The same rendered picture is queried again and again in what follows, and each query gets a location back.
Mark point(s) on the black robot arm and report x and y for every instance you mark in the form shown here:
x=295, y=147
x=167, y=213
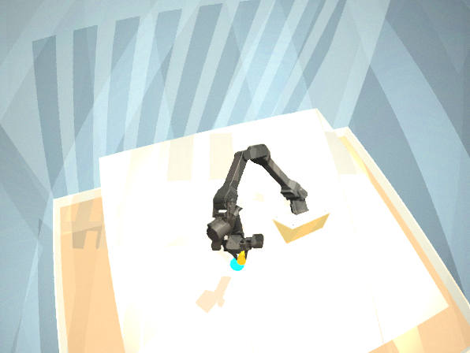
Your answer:
x=226, y=196

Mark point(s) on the cyan circle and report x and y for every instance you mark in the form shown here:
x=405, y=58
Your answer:
x=235, y=266

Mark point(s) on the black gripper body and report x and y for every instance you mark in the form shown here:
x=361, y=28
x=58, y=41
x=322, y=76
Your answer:
x=255, y=241

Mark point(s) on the yellow tall cylinder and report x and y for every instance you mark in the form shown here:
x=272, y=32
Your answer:
x=241, y=259

